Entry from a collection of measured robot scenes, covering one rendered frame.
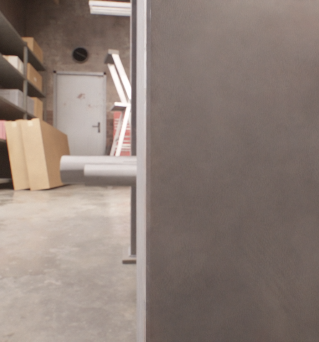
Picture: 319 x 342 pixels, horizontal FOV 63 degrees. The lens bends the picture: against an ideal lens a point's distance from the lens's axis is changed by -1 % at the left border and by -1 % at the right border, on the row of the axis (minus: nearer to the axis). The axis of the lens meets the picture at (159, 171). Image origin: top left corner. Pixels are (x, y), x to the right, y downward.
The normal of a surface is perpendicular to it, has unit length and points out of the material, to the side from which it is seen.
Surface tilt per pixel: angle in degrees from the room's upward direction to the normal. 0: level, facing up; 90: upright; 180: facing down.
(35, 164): 89
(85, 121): 90
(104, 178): 105
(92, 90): 90
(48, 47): 90
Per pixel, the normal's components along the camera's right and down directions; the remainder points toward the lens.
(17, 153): 0.13, 0.01
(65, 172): 0.11, 0.26
